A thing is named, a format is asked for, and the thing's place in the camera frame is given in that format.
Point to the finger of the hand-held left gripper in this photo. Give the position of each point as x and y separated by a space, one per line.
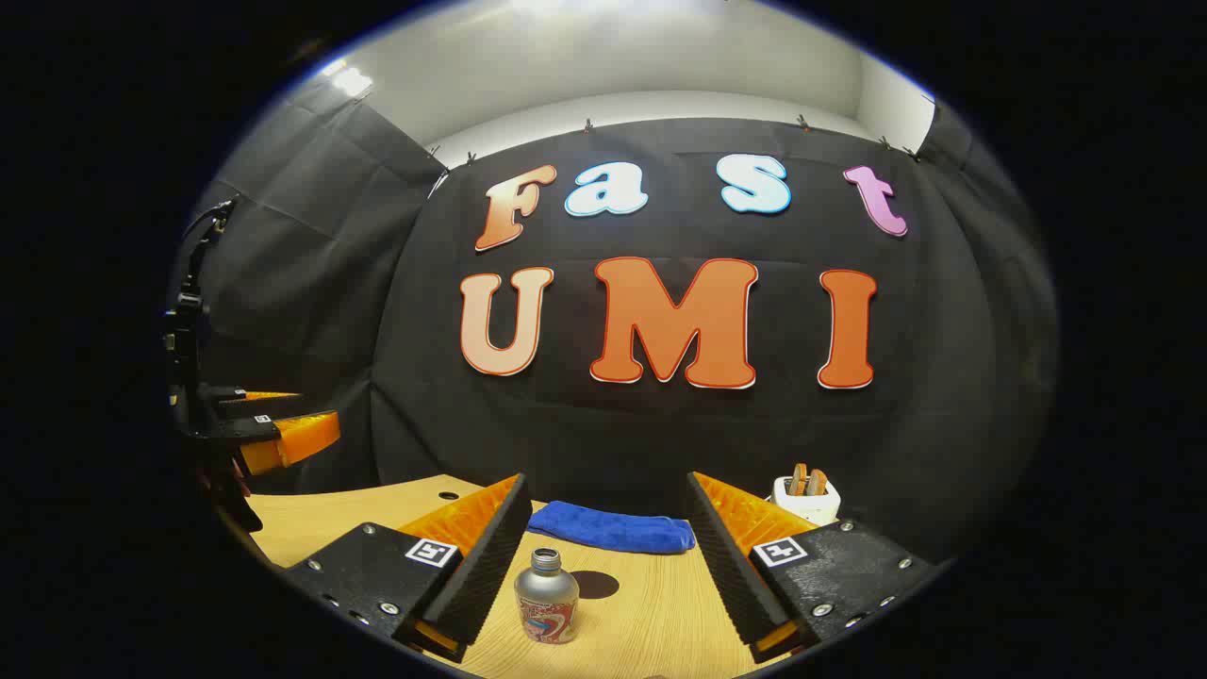
283 438
255 402

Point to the blue towel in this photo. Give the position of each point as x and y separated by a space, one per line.
613 528

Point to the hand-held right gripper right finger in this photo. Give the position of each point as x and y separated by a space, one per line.
731 575

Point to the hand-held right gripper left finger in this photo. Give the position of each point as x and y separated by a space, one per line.
481 575

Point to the bread slice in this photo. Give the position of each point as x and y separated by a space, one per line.
818 483
800 479

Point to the white toaster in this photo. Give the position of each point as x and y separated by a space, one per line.
806 507

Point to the silver water bottle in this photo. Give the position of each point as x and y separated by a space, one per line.
547 594

